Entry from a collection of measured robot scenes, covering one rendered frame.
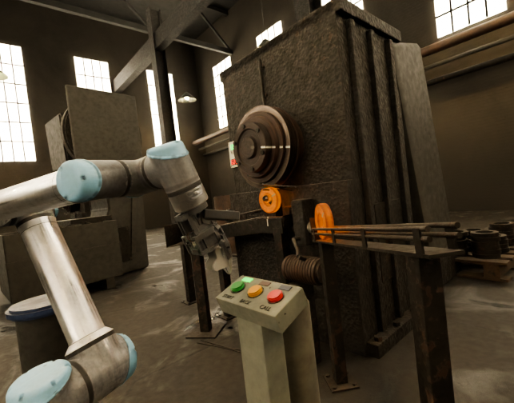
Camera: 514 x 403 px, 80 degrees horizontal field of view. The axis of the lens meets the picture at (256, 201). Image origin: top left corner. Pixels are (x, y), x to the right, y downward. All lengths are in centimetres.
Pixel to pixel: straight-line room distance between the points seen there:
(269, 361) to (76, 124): 358
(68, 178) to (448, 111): 738
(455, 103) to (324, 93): 609
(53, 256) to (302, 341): 84
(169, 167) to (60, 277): 61
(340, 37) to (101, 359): 166
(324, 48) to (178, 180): 122
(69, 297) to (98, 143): 305
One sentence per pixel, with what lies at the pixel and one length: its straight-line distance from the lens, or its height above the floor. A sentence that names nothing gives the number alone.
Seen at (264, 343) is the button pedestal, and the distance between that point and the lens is 83.
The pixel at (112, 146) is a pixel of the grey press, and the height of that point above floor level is 162.
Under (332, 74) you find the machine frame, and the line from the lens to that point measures 170.
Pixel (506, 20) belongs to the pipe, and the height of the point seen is 316.
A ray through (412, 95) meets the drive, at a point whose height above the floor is 137.
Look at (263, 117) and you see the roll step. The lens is 175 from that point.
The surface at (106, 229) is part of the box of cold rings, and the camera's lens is 380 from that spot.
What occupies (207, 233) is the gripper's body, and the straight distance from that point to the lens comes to 78.
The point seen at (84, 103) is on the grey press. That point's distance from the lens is 417.
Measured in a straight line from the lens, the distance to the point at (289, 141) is 163.
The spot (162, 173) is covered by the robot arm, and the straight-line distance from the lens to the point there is 75.
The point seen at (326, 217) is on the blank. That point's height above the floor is 73.
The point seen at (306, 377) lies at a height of 31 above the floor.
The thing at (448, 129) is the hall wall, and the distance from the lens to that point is 765.
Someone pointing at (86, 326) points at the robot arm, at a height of 50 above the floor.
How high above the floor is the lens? 86
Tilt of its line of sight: 2 degrees down
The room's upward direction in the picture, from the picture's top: 7 degrees counter-clockwise
